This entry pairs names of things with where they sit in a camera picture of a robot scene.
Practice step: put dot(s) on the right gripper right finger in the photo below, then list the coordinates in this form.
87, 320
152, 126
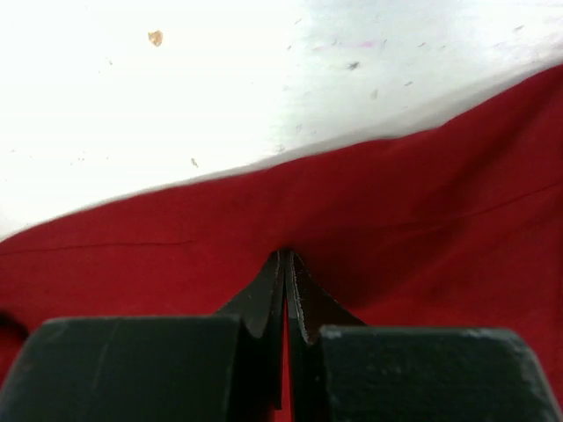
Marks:
344, 370

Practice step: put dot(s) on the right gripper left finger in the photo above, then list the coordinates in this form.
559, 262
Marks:
223, 367

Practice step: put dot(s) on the dark red t-shirt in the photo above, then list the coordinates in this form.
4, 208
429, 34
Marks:
455, 227

